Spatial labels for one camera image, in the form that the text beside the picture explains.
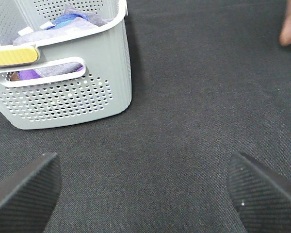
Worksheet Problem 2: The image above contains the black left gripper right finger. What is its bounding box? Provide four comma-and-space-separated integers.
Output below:
226, 152, 291, 233

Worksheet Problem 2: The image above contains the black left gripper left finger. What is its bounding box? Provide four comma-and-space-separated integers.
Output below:
0, 153, 62, 233

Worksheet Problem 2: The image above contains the purple towel in basket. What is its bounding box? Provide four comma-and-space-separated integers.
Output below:
10, 63, 83, 82

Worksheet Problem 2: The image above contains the black table mat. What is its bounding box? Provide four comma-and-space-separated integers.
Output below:
0, 0, 291, 233

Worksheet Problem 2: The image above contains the grey perforated laundry basket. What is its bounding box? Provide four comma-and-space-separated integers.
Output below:
0, 0, 131, 130

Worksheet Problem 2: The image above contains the blue towel in basket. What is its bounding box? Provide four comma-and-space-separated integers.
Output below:
40, 13, 89, 30

